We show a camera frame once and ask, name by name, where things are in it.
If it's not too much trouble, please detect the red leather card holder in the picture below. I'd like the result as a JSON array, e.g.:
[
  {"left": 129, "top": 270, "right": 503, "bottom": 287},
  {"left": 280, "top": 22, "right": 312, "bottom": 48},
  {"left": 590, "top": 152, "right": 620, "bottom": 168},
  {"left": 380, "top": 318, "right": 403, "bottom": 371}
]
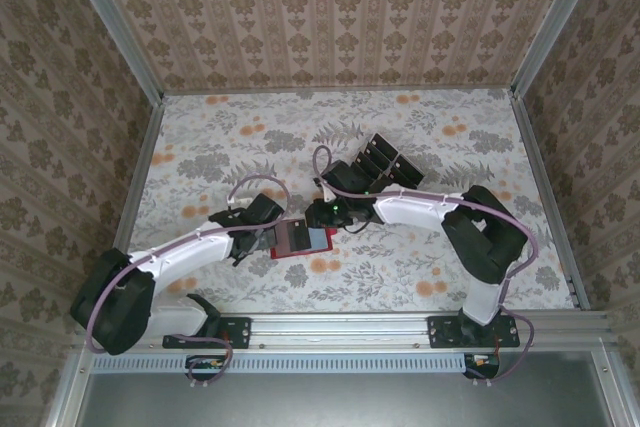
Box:
[{"left": 269, "top": 219, "right": 335, "bottom": 261}]

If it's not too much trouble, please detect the black credit card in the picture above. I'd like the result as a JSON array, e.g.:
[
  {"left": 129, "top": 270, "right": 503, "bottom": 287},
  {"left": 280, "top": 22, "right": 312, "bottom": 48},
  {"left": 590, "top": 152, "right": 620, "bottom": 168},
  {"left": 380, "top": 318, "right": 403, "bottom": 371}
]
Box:
[
  {"left": 274, "top": 218, "right": 310, "bottom": 255},
  {"left": 370, "top": 132, "right": 400, "bottom": 158},
  {"left": 387, "top": 165, "right": 421, "bottom": 188},
  {"left": 363, "top": 142, "right": 393, "bottom": 167},
  {"left": 394, "top": 155, "right": 426, "bottom": 181},
  {"left": 356, "top": 150, "right": 386, "bottom": 176}
]

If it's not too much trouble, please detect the floral patterned table cover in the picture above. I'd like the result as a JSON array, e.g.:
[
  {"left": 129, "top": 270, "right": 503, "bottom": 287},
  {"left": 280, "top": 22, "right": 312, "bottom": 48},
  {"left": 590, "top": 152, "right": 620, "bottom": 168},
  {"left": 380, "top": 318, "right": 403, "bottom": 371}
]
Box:
[{"left": 107, "top": 88, "right": 576, "bottom": 314}]

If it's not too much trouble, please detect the grey metal sheet panel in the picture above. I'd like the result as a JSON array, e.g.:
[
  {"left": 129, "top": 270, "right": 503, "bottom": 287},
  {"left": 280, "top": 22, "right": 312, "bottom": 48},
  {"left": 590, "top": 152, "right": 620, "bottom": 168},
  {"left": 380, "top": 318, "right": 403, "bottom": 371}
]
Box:
[{"left": 74, "top": 371, "right": 616, "bottom": 427}]

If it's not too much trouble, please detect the thin aluminium back rail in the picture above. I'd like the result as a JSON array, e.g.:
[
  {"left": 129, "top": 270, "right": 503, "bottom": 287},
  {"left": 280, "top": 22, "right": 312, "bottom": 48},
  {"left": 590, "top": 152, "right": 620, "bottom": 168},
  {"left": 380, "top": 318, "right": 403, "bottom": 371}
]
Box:
[{"left": 162, "top": 82, "right": 516, "bottom": 97}]

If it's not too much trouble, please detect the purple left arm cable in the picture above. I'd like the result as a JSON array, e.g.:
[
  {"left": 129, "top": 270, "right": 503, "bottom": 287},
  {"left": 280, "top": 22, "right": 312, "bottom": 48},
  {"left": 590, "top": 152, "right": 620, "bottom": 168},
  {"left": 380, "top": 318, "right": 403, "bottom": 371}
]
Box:
[{"left": 85, "top": 174, "right": 291, "bottom": 391}]

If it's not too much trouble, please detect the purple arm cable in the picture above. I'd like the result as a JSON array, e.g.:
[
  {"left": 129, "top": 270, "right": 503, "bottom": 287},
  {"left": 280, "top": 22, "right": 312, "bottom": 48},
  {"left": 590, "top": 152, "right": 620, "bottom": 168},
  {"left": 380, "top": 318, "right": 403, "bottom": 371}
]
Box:
[
  {"left": 312, "top": 145, "right": 540, "bottom": 389},
  {"left": 85, "top": 174, "right": 291, "bottom": 391}
]

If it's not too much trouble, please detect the aluminium side rail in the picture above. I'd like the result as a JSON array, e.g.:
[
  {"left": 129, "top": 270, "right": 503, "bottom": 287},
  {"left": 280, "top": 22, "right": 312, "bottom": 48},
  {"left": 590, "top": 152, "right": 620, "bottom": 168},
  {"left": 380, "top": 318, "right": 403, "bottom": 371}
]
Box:
[
  {"left": 110, "top": 94, "right": 166, "bottom": 256},
  {"left": 508, "top": 89, "right": 592, "bottom": 312}
]

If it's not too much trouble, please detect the grey slotted cable duct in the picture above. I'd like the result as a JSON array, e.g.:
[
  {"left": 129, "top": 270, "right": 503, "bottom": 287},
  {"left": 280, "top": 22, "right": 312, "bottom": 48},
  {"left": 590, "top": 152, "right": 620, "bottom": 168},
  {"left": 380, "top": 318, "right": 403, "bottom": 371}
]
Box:
[{"left": 91, "top": 351, "right": 499, "bottom": 374}]

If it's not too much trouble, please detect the aluminium corner post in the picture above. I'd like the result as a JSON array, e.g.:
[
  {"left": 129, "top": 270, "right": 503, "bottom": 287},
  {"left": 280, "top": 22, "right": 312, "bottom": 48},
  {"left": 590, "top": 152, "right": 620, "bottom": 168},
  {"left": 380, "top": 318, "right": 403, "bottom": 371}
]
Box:
[
  {"left": 55, "top": 0, "right": 166, "bottom": 104},
  {"left": 508, "top": 0, "right": 611, "bottom": 98}
]

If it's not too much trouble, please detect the aluminium frame bar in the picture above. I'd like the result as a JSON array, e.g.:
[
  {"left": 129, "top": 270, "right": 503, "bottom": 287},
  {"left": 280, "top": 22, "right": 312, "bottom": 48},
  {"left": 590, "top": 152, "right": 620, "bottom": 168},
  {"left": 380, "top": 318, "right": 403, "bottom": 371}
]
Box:
[
  {"left": 591, "top": 346, "right": 640, "bottom": 427},
  {"left": 43, "top": 346, "right": 96, "bottom": 427}
]

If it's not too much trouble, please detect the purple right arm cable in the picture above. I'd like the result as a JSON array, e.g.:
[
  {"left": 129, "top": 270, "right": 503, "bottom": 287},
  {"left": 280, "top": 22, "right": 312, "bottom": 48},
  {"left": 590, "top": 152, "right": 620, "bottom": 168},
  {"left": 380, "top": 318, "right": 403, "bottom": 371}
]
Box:
[{"left": 312, "top": 145, "right": 540, "bottom": 389}]

